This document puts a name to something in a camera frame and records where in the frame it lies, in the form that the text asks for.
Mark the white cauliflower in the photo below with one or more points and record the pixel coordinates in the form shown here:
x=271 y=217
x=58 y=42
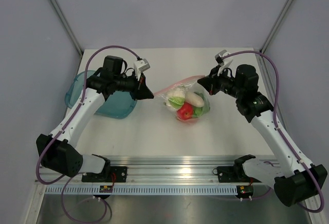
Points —
x=175 y=97

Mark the green lettuce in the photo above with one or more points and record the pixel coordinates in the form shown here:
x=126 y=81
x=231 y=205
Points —
x=199 y=111

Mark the white slotted cable duct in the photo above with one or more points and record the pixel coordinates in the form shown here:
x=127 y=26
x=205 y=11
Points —
x=217 y=190

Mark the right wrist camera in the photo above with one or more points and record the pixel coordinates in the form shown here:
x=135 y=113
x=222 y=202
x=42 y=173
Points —
x=224 y=60

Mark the white eggplant green stem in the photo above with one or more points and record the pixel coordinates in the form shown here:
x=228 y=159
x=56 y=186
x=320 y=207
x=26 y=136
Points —
x=194 y=99

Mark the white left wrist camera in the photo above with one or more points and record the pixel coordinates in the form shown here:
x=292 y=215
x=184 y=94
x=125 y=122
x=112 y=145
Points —
x=140 y=66

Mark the right aluminium corner post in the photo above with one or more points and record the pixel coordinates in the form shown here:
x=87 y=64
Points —
x=277 y=25

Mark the left aluminium corner post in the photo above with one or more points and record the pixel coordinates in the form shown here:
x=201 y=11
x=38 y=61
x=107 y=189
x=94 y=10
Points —
x=66 y=26

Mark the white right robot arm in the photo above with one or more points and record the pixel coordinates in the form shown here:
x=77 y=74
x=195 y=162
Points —
x=297 y=179

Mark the aluminium frame rail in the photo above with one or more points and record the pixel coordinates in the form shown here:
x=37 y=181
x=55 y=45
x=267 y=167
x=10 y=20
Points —
x=169 y=170

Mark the red tomato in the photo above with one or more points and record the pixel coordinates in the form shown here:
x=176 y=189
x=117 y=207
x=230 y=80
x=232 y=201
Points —
x=185 y=112

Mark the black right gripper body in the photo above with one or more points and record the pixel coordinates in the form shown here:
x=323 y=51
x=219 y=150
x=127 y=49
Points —
x=227 y=84

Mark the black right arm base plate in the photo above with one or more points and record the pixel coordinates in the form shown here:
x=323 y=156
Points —
x=226 y=174

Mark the clear pink zip top bag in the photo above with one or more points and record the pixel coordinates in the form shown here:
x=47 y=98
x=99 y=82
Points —
x=189 y=84

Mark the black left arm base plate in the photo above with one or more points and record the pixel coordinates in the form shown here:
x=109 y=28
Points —
x=111 y=174

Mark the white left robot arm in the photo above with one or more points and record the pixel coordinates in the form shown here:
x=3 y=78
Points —
x=57 y=151

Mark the teal plastic container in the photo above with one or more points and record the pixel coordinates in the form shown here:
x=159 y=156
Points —
x=118 y=106

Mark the aluminium corner post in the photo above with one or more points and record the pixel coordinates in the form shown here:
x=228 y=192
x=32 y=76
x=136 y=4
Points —
x=66 y=26
x=277 y=25

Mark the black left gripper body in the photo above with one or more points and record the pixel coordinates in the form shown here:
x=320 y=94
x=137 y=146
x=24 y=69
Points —
x=129 y=84

